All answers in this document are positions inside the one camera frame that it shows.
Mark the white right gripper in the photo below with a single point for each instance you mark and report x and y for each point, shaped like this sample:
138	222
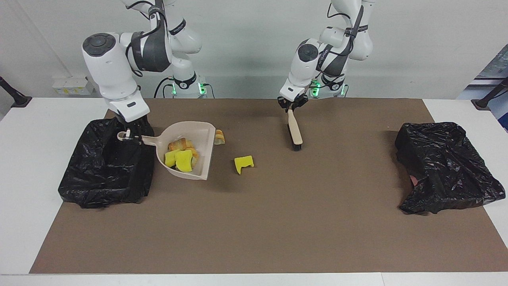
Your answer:
127	107

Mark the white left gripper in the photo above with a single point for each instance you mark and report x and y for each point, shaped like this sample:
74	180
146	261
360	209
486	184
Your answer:
293	89

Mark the beige hand brush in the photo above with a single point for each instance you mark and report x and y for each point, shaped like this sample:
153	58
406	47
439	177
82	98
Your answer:
294	129

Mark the striped croissant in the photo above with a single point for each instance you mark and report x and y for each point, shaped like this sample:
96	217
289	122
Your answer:
178	143
220	138

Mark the beige plastic dustpan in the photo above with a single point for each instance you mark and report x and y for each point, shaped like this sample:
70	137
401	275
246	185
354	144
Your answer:
200	135

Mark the notched yellow sponge piece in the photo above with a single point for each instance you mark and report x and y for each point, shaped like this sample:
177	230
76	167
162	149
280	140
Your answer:
242	163

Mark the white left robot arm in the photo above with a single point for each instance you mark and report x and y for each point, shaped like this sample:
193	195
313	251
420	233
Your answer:
329	35

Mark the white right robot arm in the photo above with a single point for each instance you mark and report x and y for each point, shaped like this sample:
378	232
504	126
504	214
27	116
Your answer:
111	67

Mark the black bag lined bin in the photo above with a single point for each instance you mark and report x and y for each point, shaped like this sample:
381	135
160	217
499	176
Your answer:
99	174
444	167

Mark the black clamp stand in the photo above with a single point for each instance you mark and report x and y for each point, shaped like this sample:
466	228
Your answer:
482	104
20	101

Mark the brown table mat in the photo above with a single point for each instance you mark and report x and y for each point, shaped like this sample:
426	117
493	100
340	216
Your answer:
278	238

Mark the grey blue panel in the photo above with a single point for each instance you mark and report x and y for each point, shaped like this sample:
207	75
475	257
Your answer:
501	63

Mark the white wall socket box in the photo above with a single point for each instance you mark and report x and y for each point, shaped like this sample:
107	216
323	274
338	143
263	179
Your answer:
73	85

